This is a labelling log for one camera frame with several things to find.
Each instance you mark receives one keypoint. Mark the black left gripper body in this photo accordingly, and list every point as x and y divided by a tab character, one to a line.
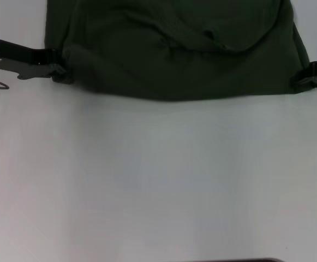
21	58

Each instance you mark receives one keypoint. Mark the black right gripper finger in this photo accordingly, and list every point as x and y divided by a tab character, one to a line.
301	77

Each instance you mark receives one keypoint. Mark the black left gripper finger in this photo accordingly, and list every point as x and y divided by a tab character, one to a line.
61	58
61	76

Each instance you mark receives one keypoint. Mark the dark green FREE T-shirt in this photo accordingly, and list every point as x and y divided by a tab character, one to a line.
161	49

